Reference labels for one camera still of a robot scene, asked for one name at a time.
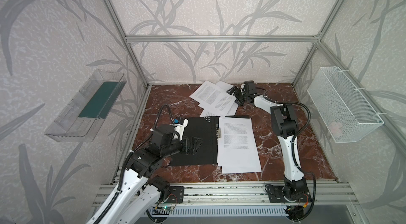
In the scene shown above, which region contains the blue and black file folder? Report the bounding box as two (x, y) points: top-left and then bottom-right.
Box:
(169, 115), (251, 167)

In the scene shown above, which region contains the white printed paper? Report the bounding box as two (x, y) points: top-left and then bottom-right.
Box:
(217, 117), (262, 174)
(190, 81), (236, 117)
(200, 103), (239, 117)

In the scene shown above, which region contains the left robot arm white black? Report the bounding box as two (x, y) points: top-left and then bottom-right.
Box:
(88, 124), (203, 224)

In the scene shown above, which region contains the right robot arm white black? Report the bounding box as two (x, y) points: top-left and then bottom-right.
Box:
(226, 81), (314, 200)

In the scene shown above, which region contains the pink object in basket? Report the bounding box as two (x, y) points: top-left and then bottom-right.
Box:
(328, 122), (343, 139)

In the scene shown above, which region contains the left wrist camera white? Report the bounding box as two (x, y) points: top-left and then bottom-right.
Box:
(171, 117), (188, 141)

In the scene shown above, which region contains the aluminium front rail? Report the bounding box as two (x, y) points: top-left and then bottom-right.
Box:
(91, 182), (359, 207)

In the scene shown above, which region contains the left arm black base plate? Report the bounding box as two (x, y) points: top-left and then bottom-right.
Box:
(162, 186), (185, 204)

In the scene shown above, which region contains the left electronics board with wires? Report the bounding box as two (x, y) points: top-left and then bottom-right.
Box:
(145, 203), (177, 224)

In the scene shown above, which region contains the electronics board with wires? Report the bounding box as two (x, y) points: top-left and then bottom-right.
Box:
(283, 173), (317, 223)
(145, 203), (177, 224)

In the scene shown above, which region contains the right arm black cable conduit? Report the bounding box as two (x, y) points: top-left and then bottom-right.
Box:
(256, 87), (317, 193)

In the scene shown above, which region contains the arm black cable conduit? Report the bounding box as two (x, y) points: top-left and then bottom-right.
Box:
(256, 87), (317, 193)
(93, 104), (173, 224)

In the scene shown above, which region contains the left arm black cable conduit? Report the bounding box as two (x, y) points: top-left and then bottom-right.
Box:
(93, 104), (173, 224)

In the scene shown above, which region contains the aluminium cage frame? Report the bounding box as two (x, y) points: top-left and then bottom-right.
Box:
(106, 0), (406, 183)

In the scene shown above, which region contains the clear plastic wall tray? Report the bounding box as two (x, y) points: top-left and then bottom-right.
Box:
(44, 69), (127, 143)

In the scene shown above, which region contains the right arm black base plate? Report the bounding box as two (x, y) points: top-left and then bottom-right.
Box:
(265, 183), (313, 204)

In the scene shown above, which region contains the white wire mesh basket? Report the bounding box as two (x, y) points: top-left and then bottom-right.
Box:
(308, 67), (384, 143)

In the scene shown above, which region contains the right electronics board with wires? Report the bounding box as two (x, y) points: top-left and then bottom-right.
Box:
(283, 173), (317, 223)

